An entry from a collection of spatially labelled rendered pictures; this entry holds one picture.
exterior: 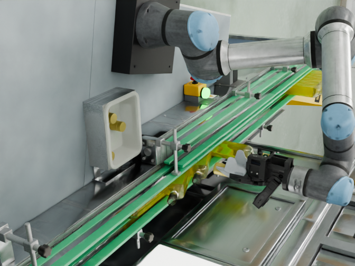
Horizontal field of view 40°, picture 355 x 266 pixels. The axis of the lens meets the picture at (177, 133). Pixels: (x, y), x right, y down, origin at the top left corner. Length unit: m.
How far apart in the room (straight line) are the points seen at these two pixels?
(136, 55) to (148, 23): 0.11
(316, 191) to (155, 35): 0.69
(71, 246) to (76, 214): 0.13
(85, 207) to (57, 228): 0.12
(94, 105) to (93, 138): 0.11
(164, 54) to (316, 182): 0.76
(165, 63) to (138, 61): 0.17
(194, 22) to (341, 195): 0.65
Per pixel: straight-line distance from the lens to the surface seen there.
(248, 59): 1.60
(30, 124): 1.41
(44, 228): 1.45
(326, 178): 1.29
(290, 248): 1.65
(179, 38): 1.54
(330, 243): 1.73
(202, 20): 1.51
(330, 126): 1.20
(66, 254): 1.36
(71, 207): 1.52
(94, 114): 1.53
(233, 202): 1.86
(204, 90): 2.02
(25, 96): 1.39
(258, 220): 1.76
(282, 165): 1.34
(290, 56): 1.58
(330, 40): 1.40
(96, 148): 1.58
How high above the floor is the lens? 1.76
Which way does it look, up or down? 29 degrees down
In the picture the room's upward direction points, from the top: 102 degrees clockwise
